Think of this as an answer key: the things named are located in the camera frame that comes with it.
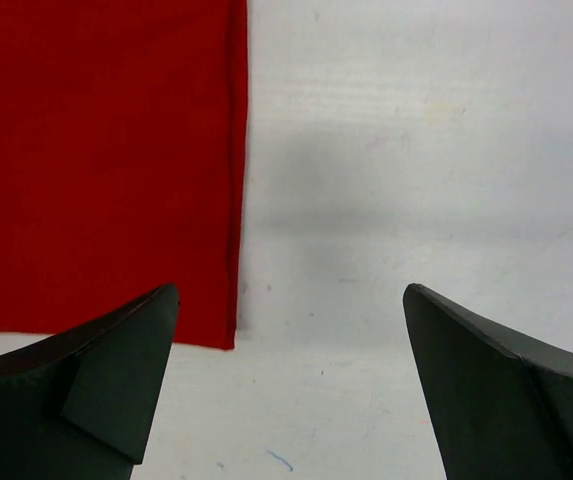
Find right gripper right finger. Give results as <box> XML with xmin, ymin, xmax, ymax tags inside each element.
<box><xmin>403</xmin><ymin>284</ymin><xmax>573</xmax><ymax>479</ymax></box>

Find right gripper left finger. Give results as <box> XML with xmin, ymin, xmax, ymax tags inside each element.
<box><xmin>0</xmin><ymin>284</ymin><xmax>180</xmax><ymax>480</ymax></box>

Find red t shirt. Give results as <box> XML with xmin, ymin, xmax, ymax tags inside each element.
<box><xmin>0</xmin><ymin>1</ymin><xmax>248</xmax><ymax>350</ymax></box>

